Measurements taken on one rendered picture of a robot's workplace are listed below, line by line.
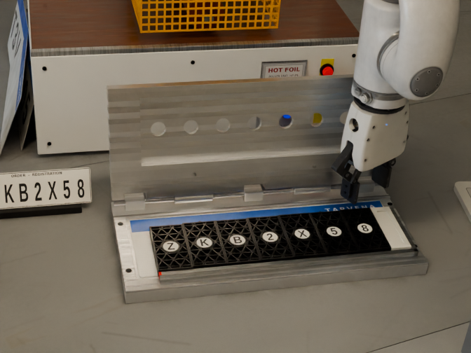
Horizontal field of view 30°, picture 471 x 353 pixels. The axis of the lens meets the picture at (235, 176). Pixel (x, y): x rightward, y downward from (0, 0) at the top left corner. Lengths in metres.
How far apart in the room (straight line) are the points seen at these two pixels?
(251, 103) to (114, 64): 0.24
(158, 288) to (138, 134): 0.24
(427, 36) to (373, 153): 0.24
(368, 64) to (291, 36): 0.28
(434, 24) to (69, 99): 0.61
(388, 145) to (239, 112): 0.23
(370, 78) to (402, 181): 0.32
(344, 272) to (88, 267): 0.36
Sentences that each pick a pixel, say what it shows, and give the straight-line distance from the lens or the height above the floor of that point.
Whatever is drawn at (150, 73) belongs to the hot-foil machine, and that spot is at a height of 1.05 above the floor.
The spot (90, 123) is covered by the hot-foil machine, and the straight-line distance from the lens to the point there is 1.47.
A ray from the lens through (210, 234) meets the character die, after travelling 1.29.
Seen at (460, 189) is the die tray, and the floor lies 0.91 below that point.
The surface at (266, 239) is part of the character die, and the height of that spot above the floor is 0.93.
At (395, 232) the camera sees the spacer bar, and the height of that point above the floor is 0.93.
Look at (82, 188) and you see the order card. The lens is 1.37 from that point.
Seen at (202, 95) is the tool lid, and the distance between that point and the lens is 1.30.
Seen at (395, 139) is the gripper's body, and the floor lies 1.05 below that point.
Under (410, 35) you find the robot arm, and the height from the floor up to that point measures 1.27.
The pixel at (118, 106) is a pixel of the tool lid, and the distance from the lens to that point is 1.28.
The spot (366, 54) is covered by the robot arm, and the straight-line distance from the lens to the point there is 1.23.
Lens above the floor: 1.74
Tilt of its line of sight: 35 degrees down
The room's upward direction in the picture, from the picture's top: 5 degrees clockwise
